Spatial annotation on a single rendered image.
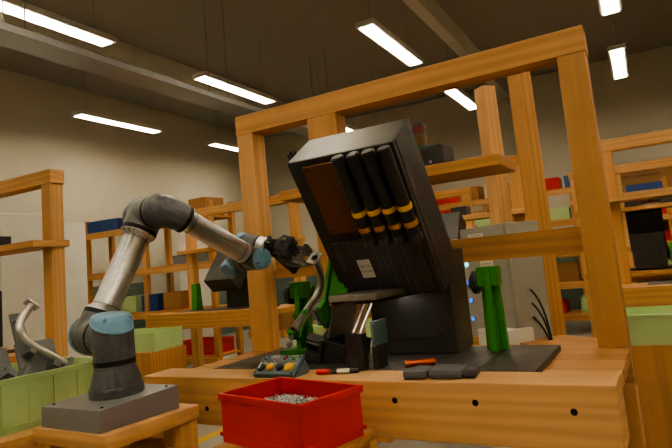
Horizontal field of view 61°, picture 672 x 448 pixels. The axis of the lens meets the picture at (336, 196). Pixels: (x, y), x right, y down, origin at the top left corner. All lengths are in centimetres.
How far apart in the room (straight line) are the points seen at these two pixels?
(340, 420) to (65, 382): 112
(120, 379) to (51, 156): 850
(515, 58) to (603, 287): 83
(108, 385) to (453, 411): 94
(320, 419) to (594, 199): 115
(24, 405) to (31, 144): 801
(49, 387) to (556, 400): 159
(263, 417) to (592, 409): 75
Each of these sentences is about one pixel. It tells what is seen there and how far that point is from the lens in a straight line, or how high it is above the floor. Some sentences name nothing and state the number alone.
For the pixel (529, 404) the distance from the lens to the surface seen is 149.
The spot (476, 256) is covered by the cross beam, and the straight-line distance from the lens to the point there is 219.
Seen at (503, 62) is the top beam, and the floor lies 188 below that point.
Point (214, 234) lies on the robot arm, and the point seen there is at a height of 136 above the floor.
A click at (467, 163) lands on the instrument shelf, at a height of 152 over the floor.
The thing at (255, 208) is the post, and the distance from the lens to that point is 256.
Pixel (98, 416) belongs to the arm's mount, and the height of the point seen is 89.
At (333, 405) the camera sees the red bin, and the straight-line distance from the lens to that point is 142.
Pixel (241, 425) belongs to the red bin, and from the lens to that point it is 153.
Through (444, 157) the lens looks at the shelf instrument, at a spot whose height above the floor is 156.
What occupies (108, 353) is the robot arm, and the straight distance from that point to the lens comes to 177.
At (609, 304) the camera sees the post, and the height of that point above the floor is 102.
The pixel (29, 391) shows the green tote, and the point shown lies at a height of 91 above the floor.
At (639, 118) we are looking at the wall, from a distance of 1187.
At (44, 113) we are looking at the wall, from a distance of 1024.
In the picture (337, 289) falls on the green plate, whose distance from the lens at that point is 191.
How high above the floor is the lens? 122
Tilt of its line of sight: 7 degrees up
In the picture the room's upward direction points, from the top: 5 degrees counter-clockwise
